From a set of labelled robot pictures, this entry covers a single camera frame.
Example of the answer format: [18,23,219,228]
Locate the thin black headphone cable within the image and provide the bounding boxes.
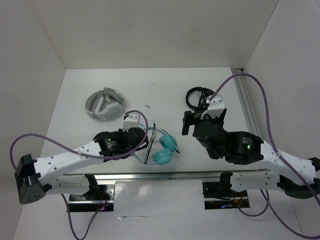
[143,121,181,165]

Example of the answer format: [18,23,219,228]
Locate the teal cat-ear headphones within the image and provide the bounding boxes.
[130,123,180,166]

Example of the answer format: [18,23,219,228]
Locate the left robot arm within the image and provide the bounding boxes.
[14,127,148,205]

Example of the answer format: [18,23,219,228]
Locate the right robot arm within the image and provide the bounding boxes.
[182,110,320,199]

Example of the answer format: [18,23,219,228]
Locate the black headphones back right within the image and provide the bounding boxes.
[185,86,215,112]

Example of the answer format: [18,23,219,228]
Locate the white grey gaming headset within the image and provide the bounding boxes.
[85,87,125,121]

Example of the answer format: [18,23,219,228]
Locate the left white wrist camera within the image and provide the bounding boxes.
[122,113,140,131]

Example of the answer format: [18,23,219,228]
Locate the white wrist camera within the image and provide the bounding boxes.
[200,94,225,120]
[122,113,140,131]

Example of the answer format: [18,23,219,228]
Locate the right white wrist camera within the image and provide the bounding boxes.
[200,94,225,120]

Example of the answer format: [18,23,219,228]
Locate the aluminium side rail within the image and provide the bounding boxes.
[233,75,263,138]

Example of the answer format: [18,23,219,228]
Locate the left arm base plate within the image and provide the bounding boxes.
[68,181,116,213]

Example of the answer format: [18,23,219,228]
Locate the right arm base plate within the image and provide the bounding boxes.
[202,182,250,210]

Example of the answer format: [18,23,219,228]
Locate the aluminium front rail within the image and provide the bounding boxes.
[58,167,266,183]

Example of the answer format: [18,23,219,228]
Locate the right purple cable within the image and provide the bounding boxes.
[208,72,320,238]

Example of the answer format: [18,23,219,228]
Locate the purple cable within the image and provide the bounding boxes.
[208,72,320,238]
[9,110,150,173]

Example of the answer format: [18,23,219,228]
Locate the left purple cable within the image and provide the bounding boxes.
[9,110,150,173]

